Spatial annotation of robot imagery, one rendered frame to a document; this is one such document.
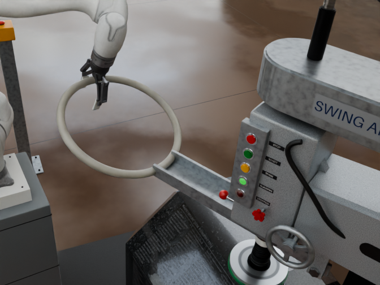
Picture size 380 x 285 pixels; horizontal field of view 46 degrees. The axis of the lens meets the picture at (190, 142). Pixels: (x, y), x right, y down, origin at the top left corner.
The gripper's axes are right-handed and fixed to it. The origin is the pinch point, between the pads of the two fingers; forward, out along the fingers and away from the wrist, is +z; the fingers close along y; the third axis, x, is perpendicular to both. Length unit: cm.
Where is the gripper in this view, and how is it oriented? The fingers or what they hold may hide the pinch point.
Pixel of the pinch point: (89, 95)
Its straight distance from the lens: 192.1
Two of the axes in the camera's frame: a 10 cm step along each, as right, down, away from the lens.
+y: 5.4, 7.7, -3.3
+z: -3.9, 5.8, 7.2
